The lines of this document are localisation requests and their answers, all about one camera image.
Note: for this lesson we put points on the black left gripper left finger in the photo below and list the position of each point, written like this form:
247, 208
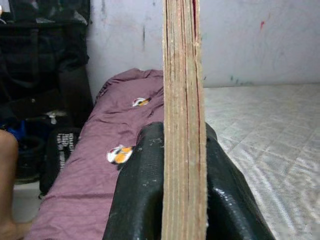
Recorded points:
135, 187

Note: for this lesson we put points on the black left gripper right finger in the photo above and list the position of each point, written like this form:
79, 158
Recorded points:
230, 200

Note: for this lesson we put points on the colourful children's book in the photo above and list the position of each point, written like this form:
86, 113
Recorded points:
185, 100

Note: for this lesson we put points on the purple penguin print blanket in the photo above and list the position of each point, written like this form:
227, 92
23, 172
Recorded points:
87, 162

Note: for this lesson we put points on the white quilted mattress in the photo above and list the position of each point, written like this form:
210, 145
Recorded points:
262, 125

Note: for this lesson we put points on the black bag white lettering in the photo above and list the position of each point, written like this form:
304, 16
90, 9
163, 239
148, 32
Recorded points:
52, 162

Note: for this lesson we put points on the person's bare leg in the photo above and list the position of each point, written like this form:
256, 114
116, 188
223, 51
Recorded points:
7, 175

